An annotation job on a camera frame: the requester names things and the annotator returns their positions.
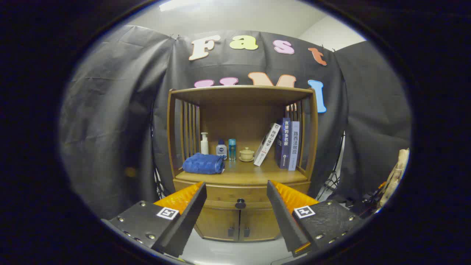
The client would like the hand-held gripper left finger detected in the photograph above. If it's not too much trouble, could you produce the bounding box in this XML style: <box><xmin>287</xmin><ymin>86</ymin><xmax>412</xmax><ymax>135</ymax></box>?
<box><xmin>101</xmin><ymin>181</ymin><xmax>208</xmax><ymax>258</ymax></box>

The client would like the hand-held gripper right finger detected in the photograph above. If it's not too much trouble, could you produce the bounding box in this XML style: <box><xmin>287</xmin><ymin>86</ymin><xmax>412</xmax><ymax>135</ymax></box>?
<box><xmin>266</xmin><ymin>180</ymin><xmax>365</xmax><ymax>257</ymax></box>

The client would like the wooden drawer with black knob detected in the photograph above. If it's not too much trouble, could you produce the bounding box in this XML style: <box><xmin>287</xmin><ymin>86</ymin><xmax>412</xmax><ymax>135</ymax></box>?
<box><xmin>173</xmin><ymin>179</ymin><xmax>311</xmax><ymax>211</ymax></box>

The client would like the wooden cabinet door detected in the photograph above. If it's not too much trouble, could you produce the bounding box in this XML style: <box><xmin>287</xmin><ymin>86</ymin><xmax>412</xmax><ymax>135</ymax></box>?
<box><xmin>239</xmin><ymin>209</ymin><xmax>282</xmax><ymax>242</ymax></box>
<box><xmin>194</xmin><ymin>208</ymin><xmax>241</xmax><ymax>242</ymax></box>

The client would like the wooden countertop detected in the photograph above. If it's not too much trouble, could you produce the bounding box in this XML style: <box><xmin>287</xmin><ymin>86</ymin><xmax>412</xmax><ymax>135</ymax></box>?
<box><xmin>176</xmin><ymin>156</ymin><xmax>308</xmax><ymax>186</ymax></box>

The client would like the wooden cabinet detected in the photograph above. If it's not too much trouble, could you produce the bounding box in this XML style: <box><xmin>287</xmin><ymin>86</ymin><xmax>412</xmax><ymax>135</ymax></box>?
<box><xmin>167</xmin><ymin>85</ymin><xmax>319</xmax><ymax>243</ymax></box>

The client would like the black tripod stand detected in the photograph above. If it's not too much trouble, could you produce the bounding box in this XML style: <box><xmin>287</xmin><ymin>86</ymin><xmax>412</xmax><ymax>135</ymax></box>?
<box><xmin>150</xmin><ymin>103</ymin><xmax>168</xmax><ymax>200</ymax></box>
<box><xmin>317</xmin><ymin>131</ymin><xmax>346</xmax><ymax>201</ymax></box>

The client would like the blue rolled towel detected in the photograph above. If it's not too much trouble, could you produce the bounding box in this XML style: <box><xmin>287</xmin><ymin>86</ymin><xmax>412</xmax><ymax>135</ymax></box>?
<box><xmin>182</xmin><ymin>153</ymin><xmax>226</xmax><ymax>175</ymax></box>

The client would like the beige lidded teacup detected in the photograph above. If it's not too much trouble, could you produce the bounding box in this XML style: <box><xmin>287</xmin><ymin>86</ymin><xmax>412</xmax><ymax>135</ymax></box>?
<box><xmin>238</xmin><ymin>147</ymin><xmax>255</xmax><ymax>162</ymax></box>

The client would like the light blue book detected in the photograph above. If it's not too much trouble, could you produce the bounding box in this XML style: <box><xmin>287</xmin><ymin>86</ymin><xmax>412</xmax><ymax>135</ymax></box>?
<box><xmin>288</xmin><ymin>121</ymin><xmax>300</xmax><ymax>171</ymax></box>

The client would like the white book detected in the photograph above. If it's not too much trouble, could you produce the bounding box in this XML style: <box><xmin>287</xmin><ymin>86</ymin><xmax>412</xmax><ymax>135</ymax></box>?
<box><xmin>254</xmin><ymin>123</ymin><xmax>281</xmax><ymax>167</ymax></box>

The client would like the dark blue book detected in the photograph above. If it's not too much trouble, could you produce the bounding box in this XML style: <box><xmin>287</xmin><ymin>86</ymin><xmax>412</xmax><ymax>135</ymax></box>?
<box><xmin>275</xmin><ymin>117</ymin><xmax>291</xmax><ymax>169</ymax></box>

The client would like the tan fabric object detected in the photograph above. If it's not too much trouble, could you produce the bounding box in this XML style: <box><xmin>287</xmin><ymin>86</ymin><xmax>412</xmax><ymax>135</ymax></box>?
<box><xmin>379</xmin><ymin>148</ymin><xmax>410</xmax><ymax>208</ymax></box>

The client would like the black backdrop cloth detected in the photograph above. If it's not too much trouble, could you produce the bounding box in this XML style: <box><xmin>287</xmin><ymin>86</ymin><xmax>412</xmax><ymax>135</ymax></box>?
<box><xmin>59</xmin><ymin>25</ymin><xmax>412</xmax><ymax>220</ymax></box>

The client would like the dark equipment with cables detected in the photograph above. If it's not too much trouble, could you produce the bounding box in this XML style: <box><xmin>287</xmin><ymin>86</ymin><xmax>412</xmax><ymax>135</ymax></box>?
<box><xmin>327</xmin><ymin>182</ymin><xmax>387</xmax><ymax>219</ymax></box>

